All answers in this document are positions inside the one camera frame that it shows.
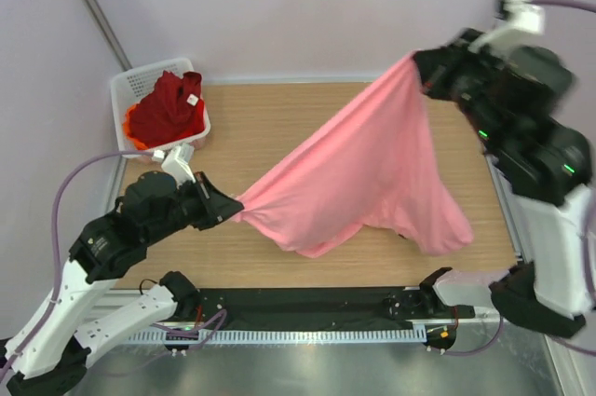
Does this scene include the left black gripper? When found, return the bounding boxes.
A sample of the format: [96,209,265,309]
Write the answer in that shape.
[146,171,245,244]

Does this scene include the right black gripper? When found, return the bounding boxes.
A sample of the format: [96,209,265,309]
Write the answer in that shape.
[410,27,502,145]

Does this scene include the pink t shirt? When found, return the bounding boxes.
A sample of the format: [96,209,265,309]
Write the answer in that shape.
[234,55,473,258]

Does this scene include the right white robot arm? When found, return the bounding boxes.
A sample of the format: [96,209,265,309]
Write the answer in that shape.
[413,29,595,339]

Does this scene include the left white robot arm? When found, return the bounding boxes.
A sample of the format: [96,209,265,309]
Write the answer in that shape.
[1,172,244,395]

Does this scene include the dark red t shirt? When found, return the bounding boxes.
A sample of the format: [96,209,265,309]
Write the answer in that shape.
[137,72,206,130]

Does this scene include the orange t shirt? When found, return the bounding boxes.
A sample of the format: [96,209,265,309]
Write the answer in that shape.
[122,104,207,151]

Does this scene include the white slotted cable duct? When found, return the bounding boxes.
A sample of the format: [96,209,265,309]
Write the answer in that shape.
[124,324,427,347]

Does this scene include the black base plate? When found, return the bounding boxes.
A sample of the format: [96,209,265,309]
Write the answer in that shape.
[199,286,475,332]

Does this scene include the left aluminium frame post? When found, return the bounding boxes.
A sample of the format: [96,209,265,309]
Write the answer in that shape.
[82,0,132,71]

